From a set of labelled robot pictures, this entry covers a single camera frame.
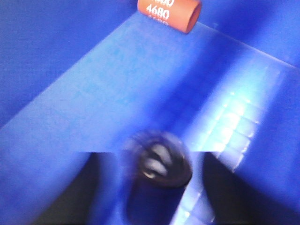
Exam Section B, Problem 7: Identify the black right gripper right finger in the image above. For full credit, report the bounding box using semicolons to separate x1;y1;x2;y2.
201;152;300;225

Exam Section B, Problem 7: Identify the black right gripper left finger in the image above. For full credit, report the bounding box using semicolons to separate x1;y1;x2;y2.
33;152;120;225

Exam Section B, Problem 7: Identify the dark red cylindrical capacitor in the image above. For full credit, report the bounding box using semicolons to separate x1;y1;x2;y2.
121;130;193;225

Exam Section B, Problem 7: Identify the blue bin lower centre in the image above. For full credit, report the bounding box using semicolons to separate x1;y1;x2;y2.
0;0;300;225

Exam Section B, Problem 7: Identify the orange cylindrical capacitor 4680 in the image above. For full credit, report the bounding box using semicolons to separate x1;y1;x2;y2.
137;0;202;34

